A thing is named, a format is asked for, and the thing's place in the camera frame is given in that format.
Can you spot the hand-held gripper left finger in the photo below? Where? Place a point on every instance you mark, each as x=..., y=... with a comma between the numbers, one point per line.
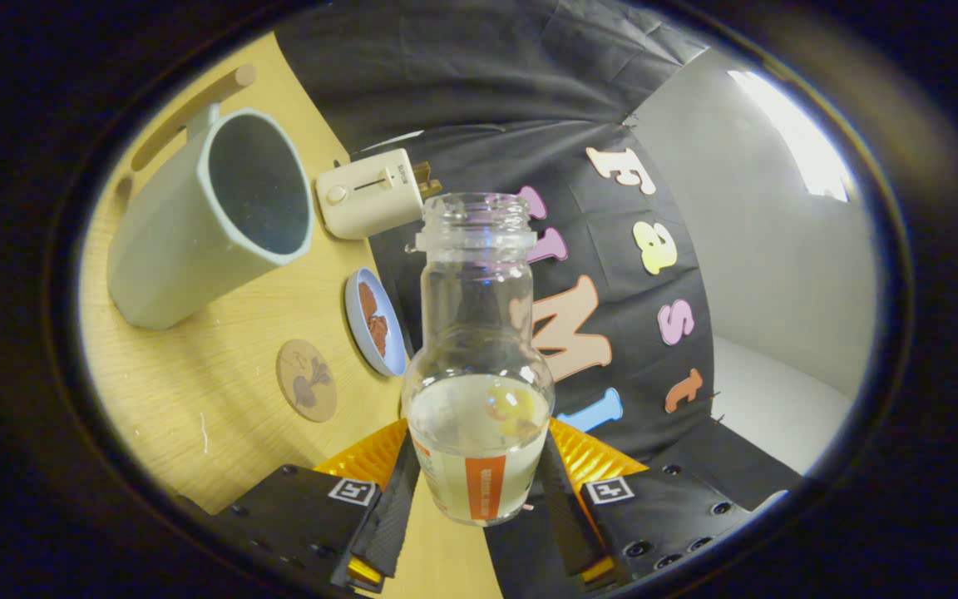
x=392, y=520

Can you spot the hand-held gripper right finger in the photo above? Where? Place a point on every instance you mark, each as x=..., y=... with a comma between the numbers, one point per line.
x=570, y=524

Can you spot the clear glass juice bottle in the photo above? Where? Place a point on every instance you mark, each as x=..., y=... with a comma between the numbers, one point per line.
x=479, y=416

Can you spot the round cork coaster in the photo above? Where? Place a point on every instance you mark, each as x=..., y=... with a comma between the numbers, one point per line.
x=306, y=383

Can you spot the blue plate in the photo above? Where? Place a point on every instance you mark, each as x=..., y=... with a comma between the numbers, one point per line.
x=392, y=349

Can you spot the brown food pieces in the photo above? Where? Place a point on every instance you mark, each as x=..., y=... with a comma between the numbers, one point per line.
x=377, y=326

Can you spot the wooden table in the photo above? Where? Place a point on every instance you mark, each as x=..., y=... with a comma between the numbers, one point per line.
x=196, y=374

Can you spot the white toaster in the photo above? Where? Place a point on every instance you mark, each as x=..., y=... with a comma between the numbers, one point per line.
x=362, y=195

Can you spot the toast slices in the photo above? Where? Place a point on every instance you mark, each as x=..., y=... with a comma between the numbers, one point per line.
x=427, y=179

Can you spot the black backdrop cloth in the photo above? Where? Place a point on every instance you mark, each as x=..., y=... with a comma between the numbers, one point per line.
x=479, y=66

